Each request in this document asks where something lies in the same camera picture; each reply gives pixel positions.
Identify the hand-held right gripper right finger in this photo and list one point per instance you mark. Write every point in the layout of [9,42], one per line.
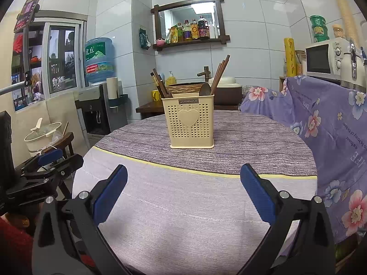
[258,197]

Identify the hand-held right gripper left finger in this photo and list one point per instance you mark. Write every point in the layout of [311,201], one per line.
[110,194]

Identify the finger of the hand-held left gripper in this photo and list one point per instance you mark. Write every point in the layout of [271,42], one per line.
[50,156]
[68,163]

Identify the cream perforated utensil holder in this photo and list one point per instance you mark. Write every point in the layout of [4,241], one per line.
[186,131]

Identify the black chopstick with gold band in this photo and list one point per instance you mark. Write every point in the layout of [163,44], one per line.
[158,87]

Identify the dark wooden spoon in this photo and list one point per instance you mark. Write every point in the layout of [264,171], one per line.
[205,89]

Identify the dark chopstick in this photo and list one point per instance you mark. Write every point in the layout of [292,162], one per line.
[161,83]
[166,86]

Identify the brown wooden chopstick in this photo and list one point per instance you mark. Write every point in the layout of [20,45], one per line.
[224,68]
[216,74]
[221,71]

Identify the person's left forearm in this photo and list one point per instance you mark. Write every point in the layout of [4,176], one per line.
[14,249]

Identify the white pot with lid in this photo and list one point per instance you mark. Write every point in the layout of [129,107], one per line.
[37,143]

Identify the dark wooden chair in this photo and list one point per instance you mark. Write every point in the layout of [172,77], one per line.
[67,141]

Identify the water dispenser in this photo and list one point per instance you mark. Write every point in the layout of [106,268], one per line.
[91,111]

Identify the paper cup stack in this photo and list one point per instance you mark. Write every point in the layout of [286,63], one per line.
[112,91]

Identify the purple floral cloth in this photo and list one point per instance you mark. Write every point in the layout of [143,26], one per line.
[329,137]

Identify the aluminium framed window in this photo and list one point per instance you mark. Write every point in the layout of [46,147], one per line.
[63,60]

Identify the blue water bottle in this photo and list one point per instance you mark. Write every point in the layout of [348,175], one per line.
[99,63]

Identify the brown and white rice cooker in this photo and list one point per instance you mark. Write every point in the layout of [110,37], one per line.
[229,94]

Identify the yellow cup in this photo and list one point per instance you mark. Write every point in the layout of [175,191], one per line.
[156,96]

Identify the yellow soap pump bottle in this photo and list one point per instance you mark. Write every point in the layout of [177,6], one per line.
[171,80]

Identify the bronze faucet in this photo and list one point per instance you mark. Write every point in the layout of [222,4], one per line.
[206,74]

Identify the glass jar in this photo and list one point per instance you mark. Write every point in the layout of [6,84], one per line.
[300,63]

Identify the yellow patterned roll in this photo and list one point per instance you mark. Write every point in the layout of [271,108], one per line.
[290,57]

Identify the small pink pot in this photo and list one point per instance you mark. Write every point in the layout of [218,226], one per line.
[160,42]

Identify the white microwave oven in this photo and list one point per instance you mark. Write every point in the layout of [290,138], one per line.
[318,58]

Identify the yellow green seasoning packet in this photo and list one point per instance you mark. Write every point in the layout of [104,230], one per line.
[173,35]

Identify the white plastic bottle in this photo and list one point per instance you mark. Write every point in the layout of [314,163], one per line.
[212,30]

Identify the dark sauce bottle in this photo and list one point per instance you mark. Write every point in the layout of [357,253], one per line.
[203,28]

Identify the amber labelled bottle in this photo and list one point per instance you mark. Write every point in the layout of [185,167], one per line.
[194,30]

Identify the stack of green containers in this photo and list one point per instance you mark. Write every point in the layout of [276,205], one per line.
[318,28]

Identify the clear lidded jar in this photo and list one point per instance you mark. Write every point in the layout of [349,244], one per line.
[339,32]

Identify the smartphone on mount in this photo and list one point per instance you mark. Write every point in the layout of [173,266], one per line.
[28,8]

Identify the green wall packet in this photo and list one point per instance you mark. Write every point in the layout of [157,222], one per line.
[144,38]

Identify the dark wooden wall shelf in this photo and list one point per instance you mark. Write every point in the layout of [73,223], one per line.
[156,28]

